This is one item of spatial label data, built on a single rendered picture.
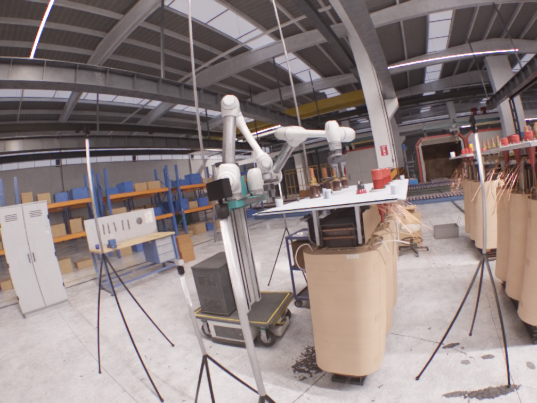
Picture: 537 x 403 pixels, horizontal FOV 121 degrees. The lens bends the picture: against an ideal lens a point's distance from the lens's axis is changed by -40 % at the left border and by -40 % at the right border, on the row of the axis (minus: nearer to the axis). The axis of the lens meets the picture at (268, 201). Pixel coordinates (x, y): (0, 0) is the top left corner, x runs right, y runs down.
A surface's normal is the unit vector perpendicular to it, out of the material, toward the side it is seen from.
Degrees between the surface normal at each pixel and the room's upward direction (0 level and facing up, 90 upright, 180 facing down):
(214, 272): 90
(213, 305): 90
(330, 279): 90
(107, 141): 90
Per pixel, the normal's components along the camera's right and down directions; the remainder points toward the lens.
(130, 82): 0.84, -0.11
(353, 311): -0.53, 0.13
